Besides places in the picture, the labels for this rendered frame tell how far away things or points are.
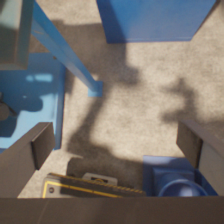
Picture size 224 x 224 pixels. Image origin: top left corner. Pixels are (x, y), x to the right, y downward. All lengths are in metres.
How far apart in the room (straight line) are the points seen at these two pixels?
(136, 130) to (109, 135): 0.24
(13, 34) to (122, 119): 1.09
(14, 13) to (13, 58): 0.11
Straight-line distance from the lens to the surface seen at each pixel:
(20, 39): 0.48
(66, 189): 1.21
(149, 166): 1.41
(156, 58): 1.53
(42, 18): 0.65
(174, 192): 1.34
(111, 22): 1.35
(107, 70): 1.50
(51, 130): 0.16
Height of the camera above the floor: 1.39
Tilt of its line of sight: 81 degrees down
